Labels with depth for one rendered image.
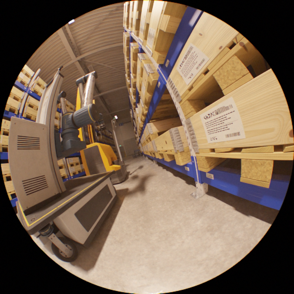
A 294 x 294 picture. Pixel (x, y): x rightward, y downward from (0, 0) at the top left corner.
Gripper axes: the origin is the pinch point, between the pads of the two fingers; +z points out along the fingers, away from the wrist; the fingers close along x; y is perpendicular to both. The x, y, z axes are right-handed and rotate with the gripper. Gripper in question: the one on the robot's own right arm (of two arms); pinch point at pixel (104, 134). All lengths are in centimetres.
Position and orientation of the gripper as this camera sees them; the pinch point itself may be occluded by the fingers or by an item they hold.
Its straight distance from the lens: 160.2
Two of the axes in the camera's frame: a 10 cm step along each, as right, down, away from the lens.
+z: 2.1, 8.9, 4.1
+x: 9.7, -2.4, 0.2
